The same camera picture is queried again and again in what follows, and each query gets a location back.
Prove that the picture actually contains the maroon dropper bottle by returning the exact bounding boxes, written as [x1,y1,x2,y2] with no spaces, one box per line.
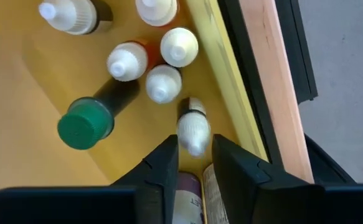
[37,0,113,35]

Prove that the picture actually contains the white-cap dropper bottle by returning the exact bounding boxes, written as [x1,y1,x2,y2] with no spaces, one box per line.
[134,0,179,27]

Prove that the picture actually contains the orange dropper bottle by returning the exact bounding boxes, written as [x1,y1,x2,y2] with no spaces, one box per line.
[159,27,199,68]

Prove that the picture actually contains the dark-label dropper bottle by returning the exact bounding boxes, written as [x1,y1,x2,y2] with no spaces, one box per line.
[145,64,183,105]

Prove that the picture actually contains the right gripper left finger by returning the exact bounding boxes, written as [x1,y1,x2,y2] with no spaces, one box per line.
[111,134,179,224]

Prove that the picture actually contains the yellow-orange label dropper bottle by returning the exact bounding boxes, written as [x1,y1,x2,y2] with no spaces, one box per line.
[106,39,162,83]

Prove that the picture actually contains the dark green tube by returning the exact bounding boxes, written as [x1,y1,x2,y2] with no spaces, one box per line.
[57,77,141,151]

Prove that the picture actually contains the pink-tipped food colouring bottle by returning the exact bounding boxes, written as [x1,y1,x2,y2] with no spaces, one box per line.
[202,163,230,224]

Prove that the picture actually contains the translucent yellow-green plastic bin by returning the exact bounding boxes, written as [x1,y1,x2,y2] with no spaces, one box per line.
[0,0,269,224]

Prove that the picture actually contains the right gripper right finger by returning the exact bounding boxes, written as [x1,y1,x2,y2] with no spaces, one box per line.
[211,133,325,224]

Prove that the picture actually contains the purple food colouring bottle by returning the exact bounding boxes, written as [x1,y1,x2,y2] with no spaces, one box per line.
[172,172,204,224]

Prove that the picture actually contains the small white-tipped tube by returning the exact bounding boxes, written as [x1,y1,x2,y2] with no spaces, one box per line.
[176,96,212,158]

